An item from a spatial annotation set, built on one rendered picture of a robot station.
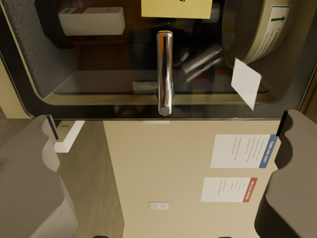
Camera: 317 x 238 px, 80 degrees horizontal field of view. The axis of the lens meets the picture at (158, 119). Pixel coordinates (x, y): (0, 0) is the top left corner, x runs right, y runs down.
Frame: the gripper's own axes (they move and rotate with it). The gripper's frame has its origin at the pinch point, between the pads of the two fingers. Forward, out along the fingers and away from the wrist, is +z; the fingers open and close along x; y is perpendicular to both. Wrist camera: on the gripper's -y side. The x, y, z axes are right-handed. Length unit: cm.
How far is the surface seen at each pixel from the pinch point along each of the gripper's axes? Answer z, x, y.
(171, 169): 58, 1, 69
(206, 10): 13.7, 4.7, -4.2
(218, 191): 58, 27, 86
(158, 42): 8.7, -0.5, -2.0
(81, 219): 22, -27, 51
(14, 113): 15.3, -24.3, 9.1
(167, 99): 8.5, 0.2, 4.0
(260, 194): 58, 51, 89
